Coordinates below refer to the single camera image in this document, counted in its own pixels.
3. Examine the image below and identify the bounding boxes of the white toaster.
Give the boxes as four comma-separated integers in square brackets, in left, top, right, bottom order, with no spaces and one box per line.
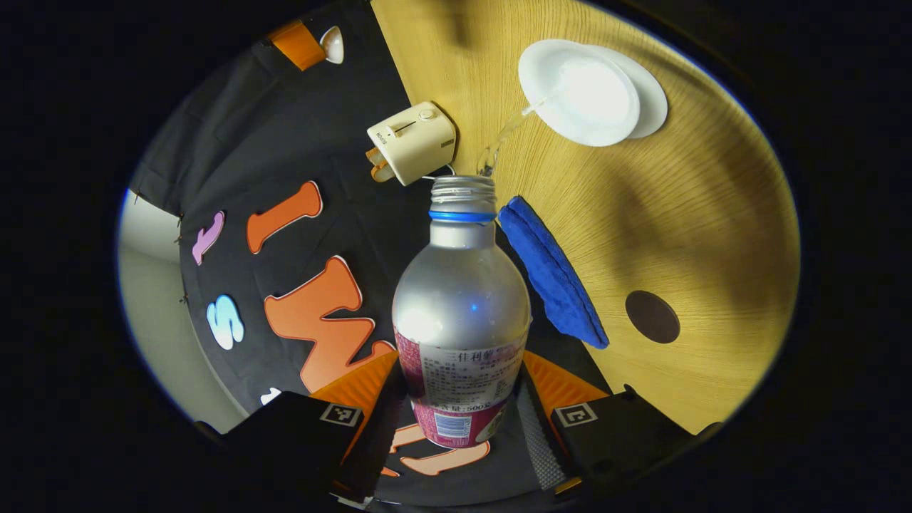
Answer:
[367,101,457,187]

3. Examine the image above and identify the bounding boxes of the silver water bottle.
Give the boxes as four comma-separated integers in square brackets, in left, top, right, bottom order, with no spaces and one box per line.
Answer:
[392,175,532,450]

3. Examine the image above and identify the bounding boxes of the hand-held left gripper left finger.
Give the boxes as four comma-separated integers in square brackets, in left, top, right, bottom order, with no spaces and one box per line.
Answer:
[194,349,410,508]

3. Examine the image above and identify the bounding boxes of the dark round coaster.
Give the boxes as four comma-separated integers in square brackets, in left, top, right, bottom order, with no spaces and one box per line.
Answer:
[626,290,680,344]

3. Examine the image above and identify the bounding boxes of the black backdrop cloth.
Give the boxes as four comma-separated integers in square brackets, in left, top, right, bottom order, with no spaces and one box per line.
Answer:
[128,0,613,507]

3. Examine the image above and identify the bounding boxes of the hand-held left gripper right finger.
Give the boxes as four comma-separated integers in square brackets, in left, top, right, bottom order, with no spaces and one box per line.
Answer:
[514,349,722,496]

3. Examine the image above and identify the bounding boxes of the white teacup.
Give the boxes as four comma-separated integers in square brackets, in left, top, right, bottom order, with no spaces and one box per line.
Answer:
[518,38,641,147]

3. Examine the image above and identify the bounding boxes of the white saucer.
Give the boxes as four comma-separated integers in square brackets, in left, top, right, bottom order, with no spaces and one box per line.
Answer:
[584,44,669,140]

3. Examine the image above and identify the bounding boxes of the blue folded towel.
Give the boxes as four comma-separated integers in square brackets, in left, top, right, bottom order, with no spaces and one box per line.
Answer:
[497,196,610,350]

